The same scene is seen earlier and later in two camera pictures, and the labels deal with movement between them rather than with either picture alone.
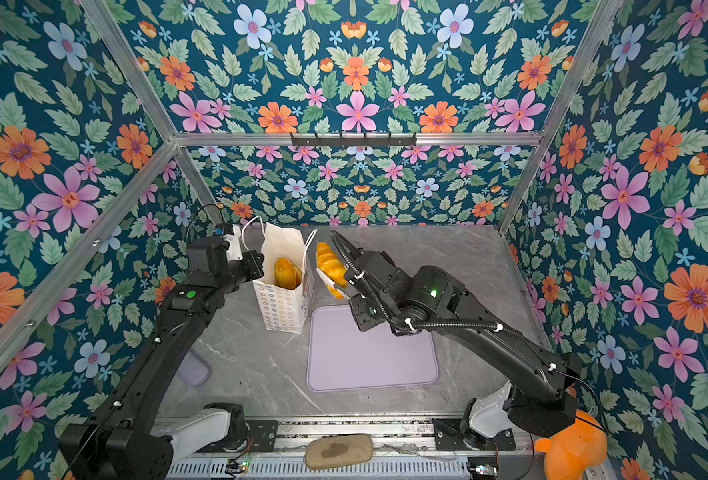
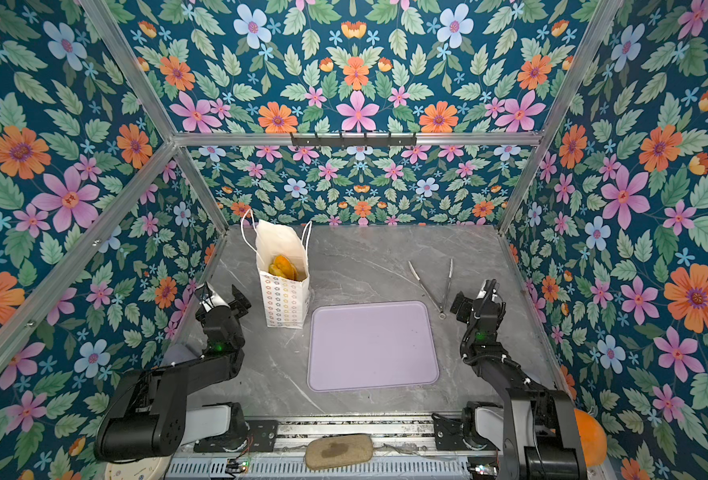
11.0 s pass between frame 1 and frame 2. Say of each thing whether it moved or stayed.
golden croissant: moved
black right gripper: moved
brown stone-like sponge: stayed
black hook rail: stayed
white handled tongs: moved
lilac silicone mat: stayed
